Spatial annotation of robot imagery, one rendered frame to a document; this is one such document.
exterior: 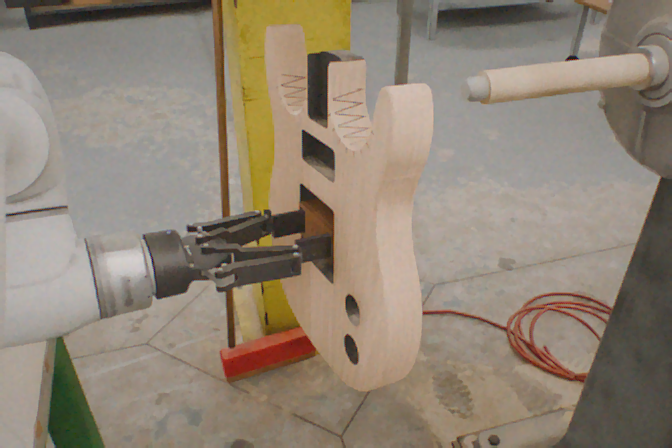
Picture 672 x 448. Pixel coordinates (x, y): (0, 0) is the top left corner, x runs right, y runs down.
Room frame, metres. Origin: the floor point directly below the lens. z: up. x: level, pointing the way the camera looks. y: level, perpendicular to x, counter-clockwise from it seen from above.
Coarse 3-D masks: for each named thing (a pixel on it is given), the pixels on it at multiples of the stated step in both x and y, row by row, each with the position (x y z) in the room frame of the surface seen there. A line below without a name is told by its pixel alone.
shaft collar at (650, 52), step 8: (640, 48) 0.60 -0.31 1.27; (648, 48) 0.60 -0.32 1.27; (656, 48) 0.60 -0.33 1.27; (648, 56) 0.59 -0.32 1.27; (656, 56) 0.59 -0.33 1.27; (664, 56) 0.59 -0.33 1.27; (656, 64) 0.58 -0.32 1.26; (664, 64) 0.59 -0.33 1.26; (656, 72) 0.58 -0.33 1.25; (664, 72) 0.58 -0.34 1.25; (648, 80) 0.58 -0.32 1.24; (656, 80) 0.58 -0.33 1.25; (664, 80) 0.58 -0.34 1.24; (632, 88) 0.60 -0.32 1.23; (640, 88) 0.59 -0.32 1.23; (648, 88) 0.59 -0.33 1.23
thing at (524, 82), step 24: (480, 72) 0.56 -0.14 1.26; (504, 72) 0.55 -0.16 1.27; (528, 72) 0.55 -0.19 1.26; (552, 72) 0.56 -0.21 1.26; (576, 72) 0.56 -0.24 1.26; (600, 72) 0.57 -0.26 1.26; (624, 72) 0.58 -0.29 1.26; (648, 72) 0.59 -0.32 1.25; (504, 96) 0.54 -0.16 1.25; (528, 96) 0.55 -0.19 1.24
